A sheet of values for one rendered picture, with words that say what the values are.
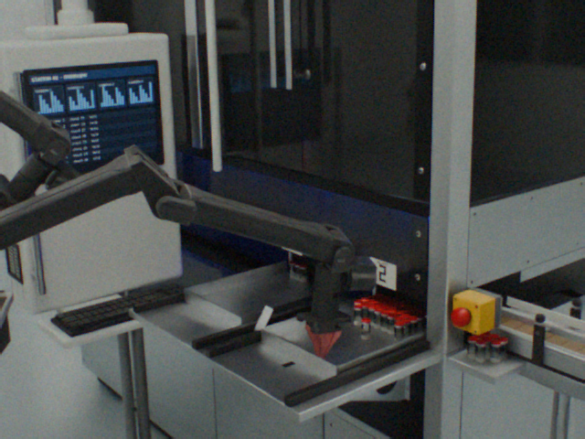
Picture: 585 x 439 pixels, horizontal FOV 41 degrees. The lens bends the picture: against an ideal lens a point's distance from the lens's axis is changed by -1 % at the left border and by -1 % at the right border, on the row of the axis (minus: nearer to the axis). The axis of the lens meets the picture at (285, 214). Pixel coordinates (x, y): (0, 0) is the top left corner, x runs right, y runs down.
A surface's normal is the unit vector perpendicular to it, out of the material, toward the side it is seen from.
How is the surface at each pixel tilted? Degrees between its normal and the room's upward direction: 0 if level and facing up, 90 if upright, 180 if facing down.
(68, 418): 0
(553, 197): 90
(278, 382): 0
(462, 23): 90
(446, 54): 90
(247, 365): 0
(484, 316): 90
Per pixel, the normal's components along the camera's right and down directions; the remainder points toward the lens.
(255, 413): -0.79, 0.18
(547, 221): 0.62, 0.19
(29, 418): -0.02, -0.96
